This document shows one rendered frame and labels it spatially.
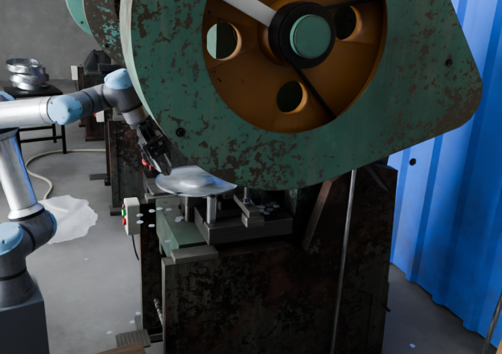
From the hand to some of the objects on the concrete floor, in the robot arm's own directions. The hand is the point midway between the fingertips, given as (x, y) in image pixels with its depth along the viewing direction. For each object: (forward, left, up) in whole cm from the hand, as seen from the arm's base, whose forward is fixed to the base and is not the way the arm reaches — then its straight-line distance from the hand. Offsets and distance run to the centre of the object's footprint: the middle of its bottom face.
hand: (166, 171), depth 161 cm
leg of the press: (+36, -23, -87) cm, 97 cm away
